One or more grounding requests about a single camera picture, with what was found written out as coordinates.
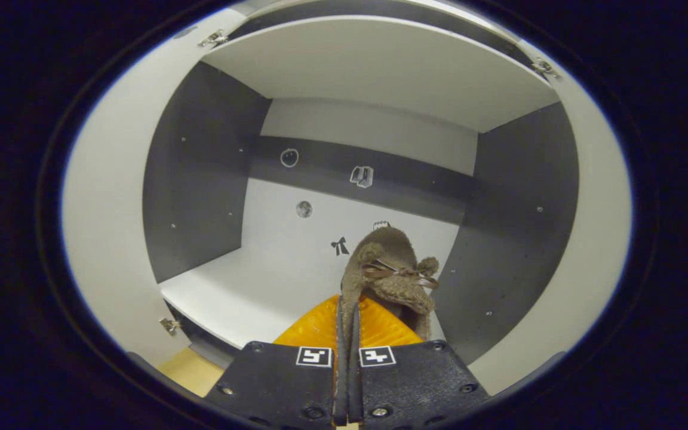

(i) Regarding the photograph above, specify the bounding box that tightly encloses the white shoe cabinet door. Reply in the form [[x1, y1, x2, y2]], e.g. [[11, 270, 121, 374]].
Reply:
[[468, 60, 632, 396], [62, 9, 249, 366]]

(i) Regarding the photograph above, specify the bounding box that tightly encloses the brown fuzzy shoe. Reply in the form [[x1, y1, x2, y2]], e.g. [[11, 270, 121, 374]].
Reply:
[[340, 226, 440, 342]]

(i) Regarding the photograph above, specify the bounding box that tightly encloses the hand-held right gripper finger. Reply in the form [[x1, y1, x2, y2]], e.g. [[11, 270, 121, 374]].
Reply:
[[204, 294, 348, 428], [348, 296, 492, 429]]

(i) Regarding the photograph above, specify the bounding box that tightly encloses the grey white shoe cabinet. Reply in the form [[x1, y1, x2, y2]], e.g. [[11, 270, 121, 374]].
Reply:
[[62, 0, 632, 398]]

